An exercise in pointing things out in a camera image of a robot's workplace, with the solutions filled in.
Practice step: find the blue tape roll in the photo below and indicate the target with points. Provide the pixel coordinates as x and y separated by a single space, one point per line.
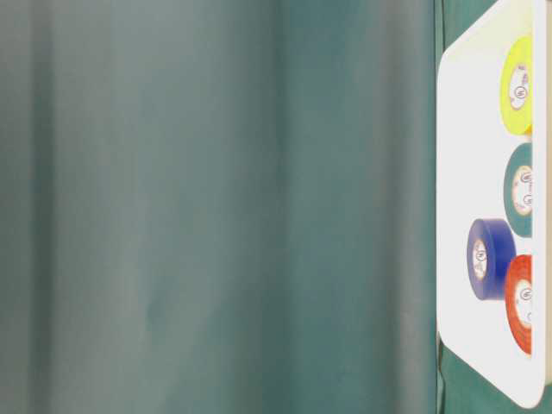
489 252

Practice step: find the green tape roll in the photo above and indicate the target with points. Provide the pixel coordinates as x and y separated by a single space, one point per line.
518 190

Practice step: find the red tape roll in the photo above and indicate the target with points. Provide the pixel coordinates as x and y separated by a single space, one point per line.
518 301

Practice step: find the yellow tape roll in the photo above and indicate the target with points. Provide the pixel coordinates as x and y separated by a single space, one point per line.
517 87

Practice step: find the white plastic tray case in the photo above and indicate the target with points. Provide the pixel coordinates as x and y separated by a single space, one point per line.
466 172

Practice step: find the green backdrop curtain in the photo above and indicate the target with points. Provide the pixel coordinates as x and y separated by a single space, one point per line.
217 207

